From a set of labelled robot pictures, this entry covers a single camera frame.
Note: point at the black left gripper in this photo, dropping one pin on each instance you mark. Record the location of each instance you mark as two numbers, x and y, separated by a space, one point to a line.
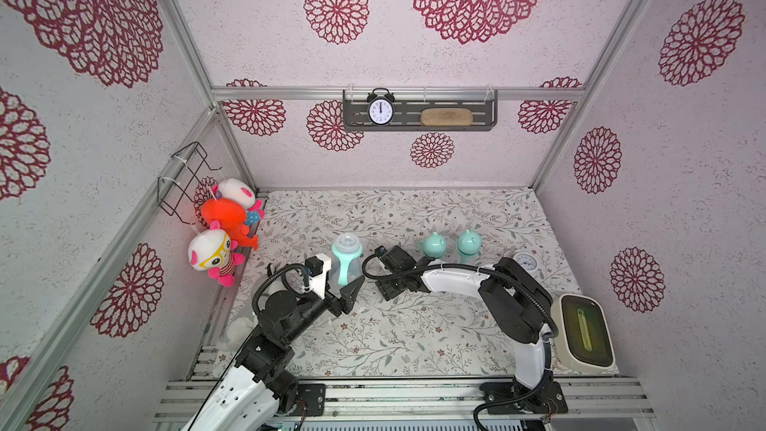
346 301

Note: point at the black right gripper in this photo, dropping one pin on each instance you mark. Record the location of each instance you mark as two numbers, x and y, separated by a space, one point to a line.
390 286

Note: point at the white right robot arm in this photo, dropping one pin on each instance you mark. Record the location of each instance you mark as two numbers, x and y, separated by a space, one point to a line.
521 307

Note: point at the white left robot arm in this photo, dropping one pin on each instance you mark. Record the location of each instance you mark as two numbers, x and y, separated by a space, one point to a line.
256 385

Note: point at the grey white husky plush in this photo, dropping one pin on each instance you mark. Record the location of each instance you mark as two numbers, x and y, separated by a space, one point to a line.
245 320

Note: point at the red orange plush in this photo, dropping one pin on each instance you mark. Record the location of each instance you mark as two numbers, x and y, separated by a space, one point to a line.
229 216

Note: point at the white plush yellow glasses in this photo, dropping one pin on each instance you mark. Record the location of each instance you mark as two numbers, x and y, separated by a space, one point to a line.
213 251

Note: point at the white alarm clock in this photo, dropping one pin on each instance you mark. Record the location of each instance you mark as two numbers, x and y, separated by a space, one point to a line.
527 261

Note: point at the white pink plush upper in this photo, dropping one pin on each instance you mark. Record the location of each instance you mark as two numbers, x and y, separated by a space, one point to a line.
238 192

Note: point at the black alarm clock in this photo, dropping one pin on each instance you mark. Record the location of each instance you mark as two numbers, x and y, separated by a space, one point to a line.
380 106

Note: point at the white sterilizer box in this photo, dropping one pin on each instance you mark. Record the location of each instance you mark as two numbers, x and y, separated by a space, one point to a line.
583 343

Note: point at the metal base rail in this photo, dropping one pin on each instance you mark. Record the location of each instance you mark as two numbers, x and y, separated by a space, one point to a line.
448 404

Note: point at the grey wall shelf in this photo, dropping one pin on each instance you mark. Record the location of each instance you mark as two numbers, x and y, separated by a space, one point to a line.
407 113

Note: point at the black wire basket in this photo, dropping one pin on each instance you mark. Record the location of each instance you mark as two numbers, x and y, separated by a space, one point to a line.
174 190

